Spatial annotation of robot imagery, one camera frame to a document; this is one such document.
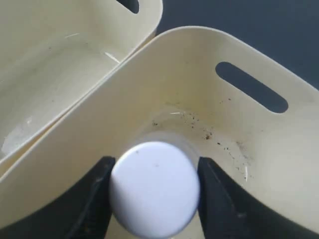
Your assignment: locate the clear bottle white cap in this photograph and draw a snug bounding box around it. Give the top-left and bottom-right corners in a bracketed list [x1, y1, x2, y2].
[109, 131, 200, 239]

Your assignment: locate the cream bin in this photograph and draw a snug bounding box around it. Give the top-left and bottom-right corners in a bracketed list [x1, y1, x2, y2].
[0, 0, 163, 159]
[0, 26, 319, 232]

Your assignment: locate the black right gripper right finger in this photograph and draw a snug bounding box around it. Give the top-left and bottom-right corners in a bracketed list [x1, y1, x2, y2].
[197, 157, 319, 239]

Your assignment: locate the cream bin right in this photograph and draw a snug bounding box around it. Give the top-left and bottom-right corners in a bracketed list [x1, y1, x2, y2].
[0, 26, 319, 232]

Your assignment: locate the cream bin middle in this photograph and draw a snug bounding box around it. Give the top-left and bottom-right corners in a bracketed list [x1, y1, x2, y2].
[0, 0, 163, 159]

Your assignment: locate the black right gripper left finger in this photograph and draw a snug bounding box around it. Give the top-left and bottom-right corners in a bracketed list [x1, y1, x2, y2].
[0, 156, 115, 239]

